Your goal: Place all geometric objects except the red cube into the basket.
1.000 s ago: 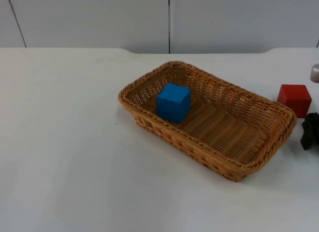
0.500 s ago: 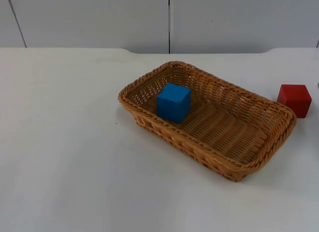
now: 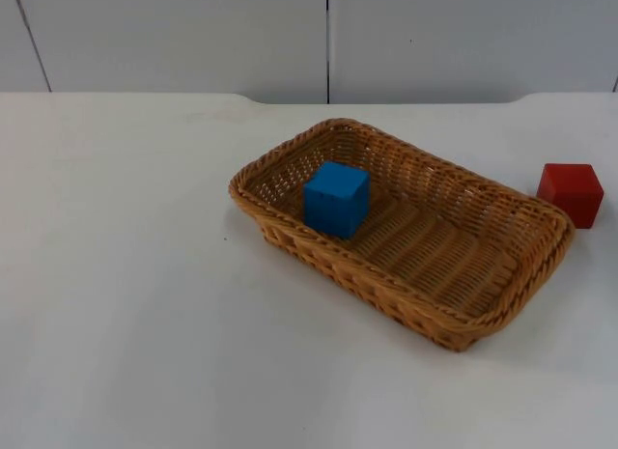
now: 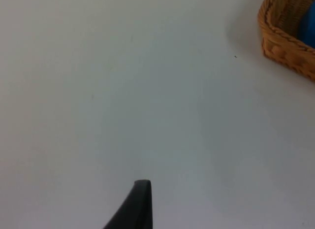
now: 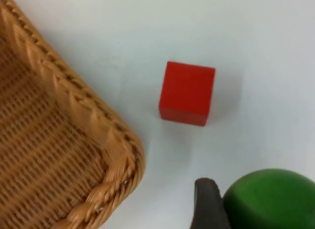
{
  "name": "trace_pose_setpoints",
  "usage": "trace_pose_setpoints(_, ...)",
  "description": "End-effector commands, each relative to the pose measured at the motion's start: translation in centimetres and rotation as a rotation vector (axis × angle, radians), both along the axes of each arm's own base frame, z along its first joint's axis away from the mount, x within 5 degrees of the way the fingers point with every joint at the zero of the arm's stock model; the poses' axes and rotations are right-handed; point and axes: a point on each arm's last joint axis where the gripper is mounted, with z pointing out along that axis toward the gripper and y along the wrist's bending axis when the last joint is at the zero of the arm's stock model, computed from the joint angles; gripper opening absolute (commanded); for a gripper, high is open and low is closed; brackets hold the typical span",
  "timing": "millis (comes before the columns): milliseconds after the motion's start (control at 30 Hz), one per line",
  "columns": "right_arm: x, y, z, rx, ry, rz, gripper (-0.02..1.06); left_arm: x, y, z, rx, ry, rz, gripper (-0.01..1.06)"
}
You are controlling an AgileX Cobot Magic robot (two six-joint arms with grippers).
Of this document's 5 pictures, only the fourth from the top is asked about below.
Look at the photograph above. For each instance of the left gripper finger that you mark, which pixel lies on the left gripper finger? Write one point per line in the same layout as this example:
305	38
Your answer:
137	209

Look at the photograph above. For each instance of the pale brown wicker basket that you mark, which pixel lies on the pale brown wicker basket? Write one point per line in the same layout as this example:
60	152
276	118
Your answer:
278	34

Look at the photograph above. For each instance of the blue block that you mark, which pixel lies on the blue block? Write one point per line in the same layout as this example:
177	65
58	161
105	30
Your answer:
307	27

